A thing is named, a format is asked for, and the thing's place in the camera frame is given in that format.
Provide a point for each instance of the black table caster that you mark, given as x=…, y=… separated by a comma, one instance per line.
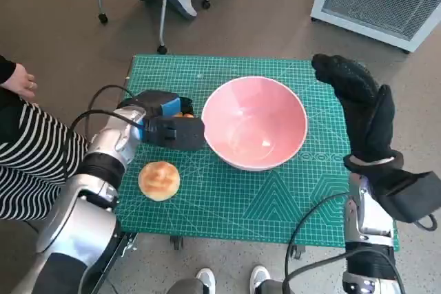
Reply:
x=177, y=242
x=298, y=252

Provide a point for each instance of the black metal table frame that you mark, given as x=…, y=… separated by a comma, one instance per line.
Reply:
x=117, y=249

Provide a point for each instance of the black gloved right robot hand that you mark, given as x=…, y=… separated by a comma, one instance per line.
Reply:
x=368, y=125

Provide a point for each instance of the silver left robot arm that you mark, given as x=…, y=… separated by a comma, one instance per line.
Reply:
x=76, y=218

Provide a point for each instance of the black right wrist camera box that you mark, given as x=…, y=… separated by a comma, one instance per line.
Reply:
x=406, y=197

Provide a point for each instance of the oblong striped toy bread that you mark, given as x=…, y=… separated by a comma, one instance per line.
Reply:
x=187, y=115

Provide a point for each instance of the person in striped clothing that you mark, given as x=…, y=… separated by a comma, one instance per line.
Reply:
x=27, y=156

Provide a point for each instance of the pink bowl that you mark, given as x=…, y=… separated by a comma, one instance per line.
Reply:
x=255, y=118

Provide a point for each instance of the person with white shoes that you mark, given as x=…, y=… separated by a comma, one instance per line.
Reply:
x=206, y=278

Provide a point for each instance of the silver chair frame with castors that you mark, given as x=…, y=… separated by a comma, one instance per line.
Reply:
x=163, y=15

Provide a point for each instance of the round toy bread bun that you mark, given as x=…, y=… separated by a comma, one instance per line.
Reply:
x=158, y=180

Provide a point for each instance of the person's hand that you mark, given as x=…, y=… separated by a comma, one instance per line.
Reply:
x=20, y=82

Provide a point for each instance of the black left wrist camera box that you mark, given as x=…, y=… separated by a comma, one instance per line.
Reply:
x=182, y=135

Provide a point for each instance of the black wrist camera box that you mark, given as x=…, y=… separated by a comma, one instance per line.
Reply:
x=182, y=135
x=406, y=197

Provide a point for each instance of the green cutting mat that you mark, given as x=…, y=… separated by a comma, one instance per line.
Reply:
x=224, y=197

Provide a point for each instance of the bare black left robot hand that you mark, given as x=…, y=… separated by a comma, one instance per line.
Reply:
x=155, y=103

